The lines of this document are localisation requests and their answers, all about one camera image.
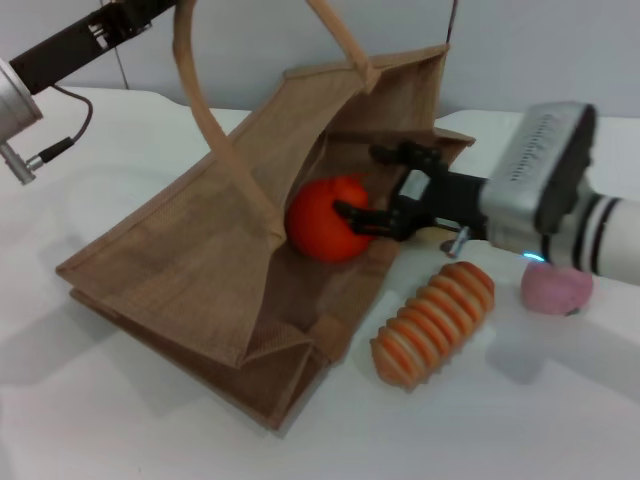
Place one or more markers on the orange striped toy bread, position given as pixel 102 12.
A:
pixel 435 325

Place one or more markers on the silver black wrist camera box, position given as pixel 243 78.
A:
pixel 535 170

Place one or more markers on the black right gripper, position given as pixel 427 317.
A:
pixel 450 195

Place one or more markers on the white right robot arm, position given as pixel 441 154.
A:
pixel 620 235

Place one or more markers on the brown jute handbag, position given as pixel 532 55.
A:
pixel 175 250

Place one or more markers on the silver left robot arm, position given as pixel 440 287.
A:
pixel 15 100

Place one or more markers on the pink toy peach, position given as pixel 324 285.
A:
pixel 555 292

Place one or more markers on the orange toy fruit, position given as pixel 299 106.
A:
pixel 315 225

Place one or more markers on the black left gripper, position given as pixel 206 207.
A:
pixel 55 52

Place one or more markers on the silver right wrist plug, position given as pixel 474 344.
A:
pixel 455 242

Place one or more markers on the dark vertical background pole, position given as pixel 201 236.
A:
pixel 451 25

